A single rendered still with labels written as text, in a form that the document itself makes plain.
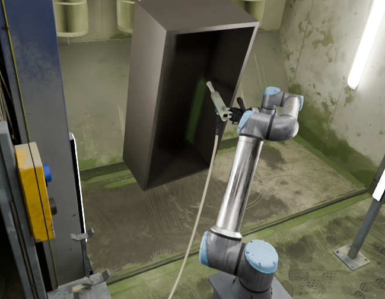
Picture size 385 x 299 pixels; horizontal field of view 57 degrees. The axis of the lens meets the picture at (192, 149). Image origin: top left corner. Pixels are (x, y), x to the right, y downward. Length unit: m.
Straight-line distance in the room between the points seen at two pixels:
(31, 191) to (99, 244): 1.82
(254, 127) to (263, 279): 0.66
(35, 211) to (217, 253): 0.86
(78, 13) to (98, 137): 1.04
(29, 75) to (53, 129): 0.23
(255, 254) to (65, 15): 2.17
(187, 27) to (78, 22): 1.31
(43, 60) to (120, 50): 2.12
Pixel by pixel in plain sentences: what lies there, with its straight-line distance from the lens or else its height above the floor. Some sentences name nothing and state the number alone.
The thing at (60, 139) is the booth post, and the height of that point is 1.29.
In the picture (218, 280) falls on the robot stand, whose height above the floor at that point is 0.64.
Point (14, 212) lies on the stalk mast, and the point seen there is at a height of 1.40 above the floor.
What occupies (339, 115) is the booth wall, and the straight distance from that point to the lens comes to 3.87.
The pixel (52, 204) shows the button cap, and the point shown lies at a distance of 1.09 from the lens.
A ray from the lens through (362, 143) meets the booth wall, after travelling 3.76.
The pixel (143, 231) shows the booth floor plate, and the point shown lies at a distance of 2.83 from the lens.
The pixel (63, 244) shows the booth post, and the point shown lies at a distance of 1.91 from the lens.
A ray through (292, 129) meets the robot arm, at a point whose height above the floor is 1.33.
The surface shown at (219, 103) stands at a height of 1.18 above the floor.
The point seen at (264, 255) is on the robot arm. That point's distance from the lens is 1.62.
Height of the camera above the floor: 2.09
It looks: 33 degrees down
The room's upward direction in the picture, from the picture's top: 6 degrees clockwise
